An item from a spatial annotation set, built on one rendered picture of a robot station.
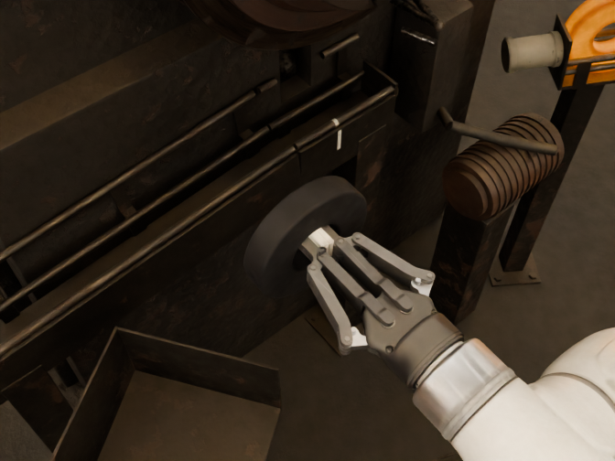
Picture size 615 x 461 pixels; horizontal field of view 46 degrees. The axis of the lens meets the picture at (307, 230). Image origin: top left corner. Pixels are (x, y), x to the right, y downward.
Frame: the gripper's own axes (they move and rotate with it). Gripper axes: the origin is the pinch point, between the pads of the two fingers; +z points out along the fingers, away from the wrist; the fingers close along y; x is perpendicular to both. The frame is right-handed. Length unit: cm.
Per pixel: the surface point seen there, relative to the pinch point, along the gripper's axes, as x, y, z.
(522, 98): -87, 119, 40
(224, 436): -23.6, -17.1, -5.6
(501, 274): -84, 67, 2
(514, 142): -28, 53, 6
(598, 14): -9, 68, 8
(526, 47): -16, 60, 14
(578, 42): -15, 66, 8
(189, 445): -23.9, -21.0, -3.8
